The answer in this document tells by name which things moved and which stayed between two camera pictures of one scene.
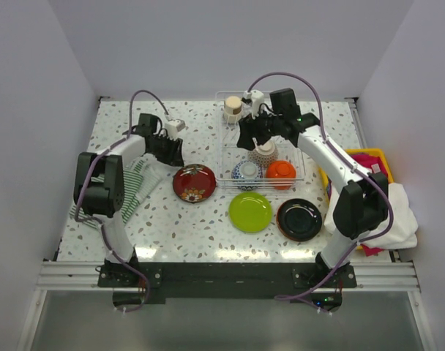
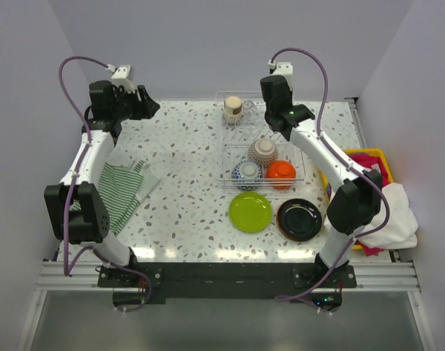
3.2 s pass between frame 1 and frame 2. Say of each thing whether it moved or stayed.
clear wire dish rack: stayed
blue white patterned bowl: stayed
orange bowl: stayed
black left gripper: moved
